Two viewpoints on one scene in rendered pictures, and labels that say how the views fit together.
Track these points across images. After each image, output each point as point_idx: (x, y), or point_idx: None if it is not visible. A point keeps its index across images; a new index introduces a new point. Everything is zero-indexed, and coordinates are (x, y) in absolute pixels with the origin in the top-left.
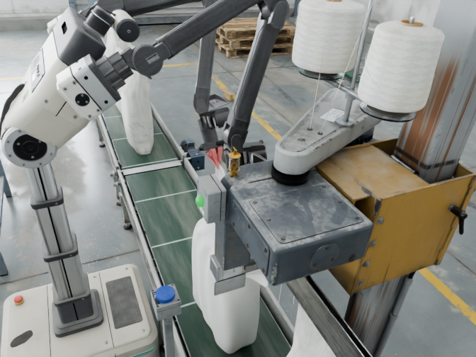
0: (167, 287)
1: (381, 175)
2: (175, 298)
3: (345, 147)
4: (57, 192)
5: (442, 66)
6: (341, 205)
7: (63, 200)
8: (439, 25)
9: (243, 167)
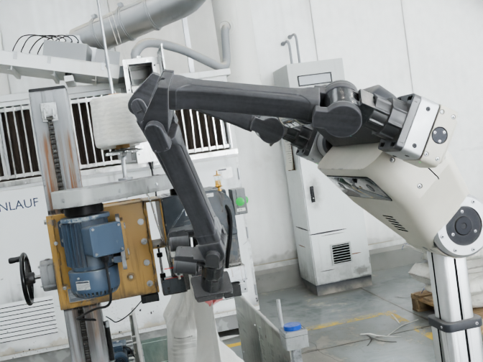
0: (290, 326)
1: (119, 203)
2: (283, 328)
3: (122, 204)
4: (438, 316)
5: (74, 137)
6: (166, 194)
7: (428, 322)
8: (70, 113)
9: (210, 189)
